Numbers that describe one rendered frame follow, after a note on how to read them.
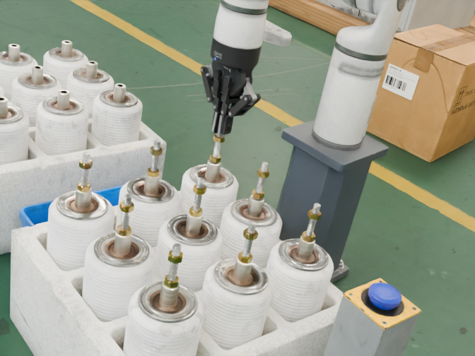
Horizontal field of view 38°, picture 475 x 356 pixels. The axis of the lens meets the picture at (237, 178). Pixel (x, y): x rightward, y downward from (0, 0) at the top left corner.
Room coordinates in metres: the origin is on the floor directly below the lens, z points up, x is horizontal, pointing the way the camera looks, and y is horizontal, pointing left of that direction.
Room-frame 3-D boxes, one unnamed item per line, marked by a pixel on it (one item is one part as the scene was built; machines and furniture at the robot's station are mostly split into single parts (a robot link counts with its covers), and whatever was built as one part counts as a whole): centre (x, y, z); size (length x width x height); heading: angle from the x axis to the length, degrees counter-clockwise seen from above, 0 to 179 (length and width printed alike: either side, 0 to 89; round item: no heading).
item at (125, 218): (0.75, 0.14, 0.30); 0.01 x 0.01 x 0.08
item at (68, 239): (0.84, 0.22, 0.16); 0.10 x 0.10 x 0.18
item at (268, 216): (0.91, -0.04, 0.25); 0.08 x 0.08 x 0.01
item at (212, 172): (1.00, 0.04, 0.26); 0.02 x 0.02 x 0.03
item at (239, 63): (1.00, 0.04, 0.45); 0.08 x 0.08 x 0.09
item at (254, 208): (0.91, -0.04, 0.26); 0.02 x 0.02 x 0.03
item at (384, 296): (0.67, -0.20, 0.32); 0.04 x 0.04 x 0.02
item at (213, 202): (1.00, 0.04, 0.16); 0.10 x 0.10 x 0.18
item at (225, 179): (1.00, 0.04, 0.25); 0.08 x 0.08 x 0.01
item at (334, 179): (1.15, -0.16, 0.15); 0.15 x 0.15 x 0.30; 50
